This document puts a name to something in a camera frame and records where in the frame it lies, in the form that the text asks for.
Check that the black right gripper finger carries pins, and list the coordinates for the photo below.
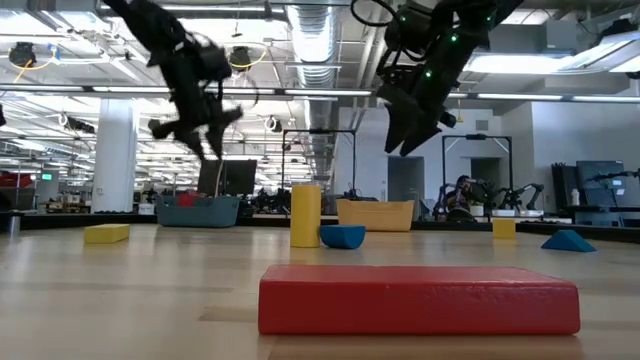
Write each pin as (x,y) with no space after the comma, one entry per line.
(400,125)
(422,132)

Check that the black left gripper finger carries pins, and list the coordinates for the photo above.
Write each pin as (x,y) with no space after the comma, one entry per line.
(197,145)
(216,140)

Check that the yellow cylinder block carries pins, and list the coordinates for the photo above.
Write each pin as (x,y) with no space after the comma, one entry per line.
(305,215)

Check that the blue half cylinder block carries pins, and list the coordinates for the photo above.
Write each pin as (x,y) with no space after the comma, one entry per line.
(342,236)

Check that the yellow cube block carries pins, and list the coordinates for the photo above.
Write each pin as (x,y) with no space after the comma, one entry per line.
(504,229)

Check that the blue triangle block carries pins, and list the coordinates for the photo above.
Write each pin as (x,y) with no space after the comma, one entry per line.
(567,243)

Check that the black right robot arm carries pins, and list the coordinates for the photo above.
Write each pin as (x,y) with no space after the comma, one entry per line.
(465,30)

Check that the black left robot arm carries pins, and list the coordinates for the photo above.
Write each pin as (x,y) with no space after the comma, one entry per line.
(145,22)

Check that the black monitor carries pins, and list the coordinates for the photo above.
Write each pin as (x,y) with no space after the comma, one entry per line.
(235,177)

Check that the grey door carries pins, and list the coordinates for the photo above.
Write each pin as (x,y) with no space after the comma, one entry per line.
(485,175)
(406,180)

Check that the red cube block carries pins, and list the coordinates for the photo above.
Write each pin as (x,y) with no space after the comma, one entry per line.
(187,200)

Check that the long ceiling light strip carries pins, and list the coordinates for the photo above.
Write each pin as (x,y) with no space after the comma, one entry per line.
(135,90)

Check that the dark blue-grey plastic bin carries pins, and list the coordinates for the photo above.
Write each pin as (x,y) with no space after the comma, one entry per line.
(200,215)

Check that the person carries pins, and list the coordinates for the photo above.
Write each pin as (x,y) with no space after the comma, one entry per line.
(462,192)

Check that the white column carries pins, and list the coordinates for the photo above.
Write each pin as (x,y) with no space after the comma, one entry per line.
(115,160)

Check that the yellow plastic bin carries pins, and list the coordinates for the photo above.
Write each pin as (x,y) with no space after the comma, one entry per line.
(375,216)

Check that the white bottle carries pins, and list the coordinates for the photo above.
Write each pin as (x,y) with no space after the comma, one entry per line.
(575,198)

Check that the dark grey monitor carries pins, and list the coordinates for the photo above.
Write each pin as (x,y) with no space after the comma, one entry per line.
(597,175)

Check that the black frame stand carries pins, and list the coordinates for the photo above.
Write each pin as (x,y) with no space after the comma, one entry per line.
(475,136)
(320,131)

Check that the wide silver ventilation duct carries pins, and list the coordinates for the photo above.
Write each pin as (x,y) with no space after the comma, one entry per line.
(314,40)

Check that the black aluminium table frame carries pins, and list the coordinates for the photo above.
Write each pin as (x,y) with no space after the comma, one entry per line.
(60,220)

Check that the metal post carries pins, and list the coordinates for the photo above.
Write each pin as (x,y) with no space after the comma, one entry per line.
(13,225)

